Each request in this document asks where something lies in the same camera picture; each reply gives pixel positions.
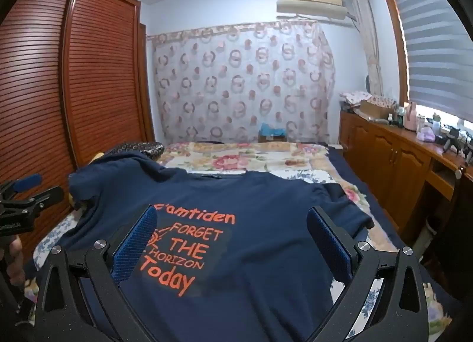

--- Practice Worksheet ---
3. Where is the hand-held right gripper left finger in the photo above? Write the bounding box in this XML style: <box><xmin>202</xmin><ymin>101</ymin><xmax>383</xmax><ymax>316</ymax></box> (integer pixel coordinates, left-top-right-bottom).
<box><xmin>35</xmin><ymin>204</ymin><xmax>174</xmax><ymax>342</ymax></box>

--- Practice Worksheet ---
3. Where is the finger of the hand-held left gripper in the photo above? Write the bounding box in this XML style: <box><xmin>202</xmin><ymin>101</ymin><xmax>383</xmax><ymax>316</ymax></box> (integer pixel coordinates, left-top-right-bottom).
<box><xmin>0</xmin><ymin>186</ymin><xmax>64</xmax><ymax>217</ymax></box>
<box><xmin>0</xmin><ymin>174</ymin><xmax>42</xmax><ymax>202</ymax></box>

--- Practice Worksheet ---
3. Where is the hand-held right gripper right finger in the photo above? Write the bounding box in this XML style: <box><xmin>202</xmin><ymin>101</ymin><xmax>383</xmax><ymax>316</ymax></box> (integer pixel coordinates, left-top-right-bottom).
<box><xmin>294</xmin><ymin>206</ymin><xmax>431</xmax><ymax>342</ymax></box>

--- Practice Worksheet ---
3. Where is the navy printed t-shirt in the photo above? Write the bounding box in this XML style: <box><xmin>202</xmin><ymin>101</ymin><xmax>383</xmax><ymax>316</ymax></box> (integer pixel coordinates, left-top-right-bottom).
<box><xmin>55</xmin><ymin>151</ymin><xmax>374</xmax><ymax>342</ymax></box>

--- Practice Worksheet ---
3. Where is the person's left hand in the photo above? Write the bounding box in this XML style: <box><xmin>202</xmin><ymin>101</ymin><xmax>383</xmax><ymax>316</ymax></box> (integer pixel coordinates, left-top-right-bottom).
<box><xmin>7</xmin><ymin>234</ymin><xmax>23</xmax><ymax>283</ymax></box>

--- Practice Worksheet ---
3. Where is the blue floral bed sheet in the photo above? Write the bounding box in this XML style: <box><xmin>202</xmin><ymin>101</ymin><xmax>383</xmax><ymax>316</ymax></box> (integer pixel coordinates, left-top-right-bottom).
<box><xmin>24</xmin><ymin>164</ymin><xmax>455</xmax><ymax>342</ymax></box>

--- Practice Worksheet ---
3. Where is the black patterned pillow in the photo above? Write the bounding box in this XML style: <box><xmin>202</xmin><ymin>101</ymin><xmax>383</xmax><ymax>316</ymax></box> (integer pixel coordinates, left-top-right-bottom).
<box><xmin>109</xmin><ymin>141</ymin><xmax>165</xmax><ymax>161</ymax></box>

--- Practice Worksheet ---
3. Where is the wooden sideboard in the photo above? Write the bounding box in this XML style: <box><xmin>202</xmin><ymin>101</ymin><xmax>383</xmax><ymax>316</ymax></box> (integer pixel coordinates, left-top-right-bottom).
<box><xmin>339</xmin><ymin>111</ymin><xmax>473</xmax><ymax>250</ymax></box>

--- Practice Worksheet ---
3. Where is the blue cloth bundle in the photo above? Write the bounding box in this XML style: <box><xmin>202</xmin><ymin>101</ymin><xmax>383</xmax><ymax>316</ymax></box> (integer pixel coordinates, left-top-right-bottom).
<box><xmin>259</xmin><ymin>122</ymin><xmax>287</xmax><ymax>138</ymax></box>

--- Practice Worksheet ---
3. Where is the wooden louvred wardrobe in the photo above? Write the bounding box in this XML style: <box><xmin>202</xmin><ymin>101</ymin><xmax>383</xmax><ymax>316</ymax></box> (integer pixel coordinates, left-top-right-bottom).
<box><xmin>0</xmin><ymin>0</ymin><xmax>156</xmax><ymax>239</ymax></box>

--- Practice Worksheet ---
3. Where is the open cardboard box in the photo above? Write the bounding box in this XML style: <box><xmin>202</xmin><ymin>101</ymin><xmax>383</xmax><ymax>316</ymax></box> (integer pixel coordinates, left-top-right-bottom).
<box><xmin>359</xmin><ymin>100</ymin><xmax>396</xmax><ymax>120</ymax></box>

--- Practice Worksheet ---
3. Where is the row of small bottles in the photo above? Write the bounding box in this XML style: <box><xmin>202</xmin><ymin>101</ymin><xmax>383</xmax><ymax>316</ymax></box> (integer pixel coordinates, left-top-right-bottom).
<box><xmin>386</xmin><ymin>105</ymin><xmax>406</xmax><ymax>128</ymax></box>

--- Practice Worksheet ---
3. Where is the floral cloth pile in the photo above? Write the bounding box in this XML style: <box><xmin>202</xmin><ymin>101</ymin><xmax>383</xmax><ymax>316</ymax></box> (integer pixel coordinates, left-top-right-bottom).
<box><xmin>341</xmin><ymin>91</ymin><xmax>372</xmax><ymax>106</ymax></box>

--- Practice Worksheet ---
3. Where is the pink bottle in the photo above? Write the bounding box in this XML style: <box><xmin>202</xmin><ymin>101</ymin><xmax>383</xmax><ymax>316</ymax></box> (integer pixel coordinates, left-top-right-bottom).
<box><xmin>404</xmin><ymin>101</ymin><xmax>418</xmax><ymax>131</ymax></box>

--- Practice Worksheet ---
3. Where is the black toy figure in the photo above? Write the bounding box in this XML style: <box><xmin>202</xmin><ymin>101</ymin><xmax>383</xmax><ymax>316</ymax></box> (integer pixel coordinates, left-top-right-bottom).
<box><xmin>443</xmin><ymin>125</ymin><xmax>473</xmax><ymax>163</ymax></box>

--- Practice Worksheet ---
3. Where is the beige floral drape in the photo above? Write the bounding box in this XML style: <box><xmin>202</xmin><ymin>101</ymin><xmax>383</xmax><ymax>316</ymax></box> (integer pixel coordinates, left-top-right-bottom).
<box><xmin>347</xmin><ymin>0</ymin><xmax>383</xmax><ymax>96</ymax></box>

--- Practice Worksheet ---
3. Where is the grey striped window blind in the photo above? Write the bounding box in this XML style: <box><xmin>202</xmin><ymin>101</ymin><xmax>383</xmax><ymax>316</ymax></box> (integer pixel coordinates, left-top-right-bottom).
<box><xmin>384</xmin><ymin>0</ymin><xmax>473</xmax><ymax>122</ymax></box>

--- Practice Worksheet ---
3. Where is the sheer ring-patterned curtain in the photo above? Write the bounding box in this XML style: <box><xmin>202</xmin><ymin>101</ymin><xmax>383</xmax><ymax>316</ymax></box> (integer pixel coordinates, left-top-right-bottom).
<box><xmin>147</xmin><ymin>20</ymin><xmax>337</xmax><ymax>145</ymax></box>

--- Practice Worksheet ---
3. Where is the wooden window frame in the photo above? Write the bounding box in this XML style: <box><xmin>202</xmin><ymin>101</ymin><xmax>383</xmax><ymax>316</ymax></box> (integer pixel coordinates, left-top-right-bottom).
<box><xmin>379</xmin><ymin>0</ymin><xmax>473</xmax><ymax>124</ymax></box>

